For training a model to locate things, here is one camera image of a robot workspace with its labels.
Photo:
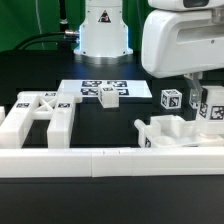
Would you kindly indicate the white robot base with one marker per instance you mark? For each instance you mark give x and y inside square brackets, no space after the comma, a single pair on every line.
[103,35]

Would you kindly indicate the white front fence wall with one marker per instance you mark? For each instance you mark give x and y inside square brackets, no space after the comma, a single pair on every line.
[115,162]

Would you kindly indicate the white left fence stub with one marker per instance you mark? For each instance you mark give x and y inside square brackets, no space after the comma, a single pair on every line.
[2,114]

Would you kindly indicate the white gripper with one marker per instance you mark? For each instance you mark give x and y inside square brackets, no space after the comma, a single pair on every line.
[177,43]

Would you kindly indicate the white tagged cube left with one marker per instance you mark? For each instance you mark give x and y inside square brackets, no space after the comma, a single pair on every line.
[171,99]

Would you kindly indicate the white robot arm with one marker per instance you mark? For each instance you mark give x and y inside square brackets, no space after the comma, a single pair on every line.
[216,6]

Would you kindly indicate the white chair seat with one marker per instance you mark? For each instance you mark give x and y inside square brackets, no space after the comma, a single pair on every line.
[170,131]

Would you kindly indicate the white tagged cube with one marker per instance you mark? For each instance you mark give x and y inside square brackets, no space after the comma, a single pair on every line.
[193,99]
[171,99]

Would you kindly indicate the white chair back frame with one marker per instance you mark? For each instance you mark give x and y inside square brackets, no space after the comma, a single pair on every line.
[57,108]

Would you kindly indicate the white tagged cube right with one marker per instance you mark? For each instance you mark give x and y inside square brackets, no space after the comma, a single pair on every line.
[193,99]

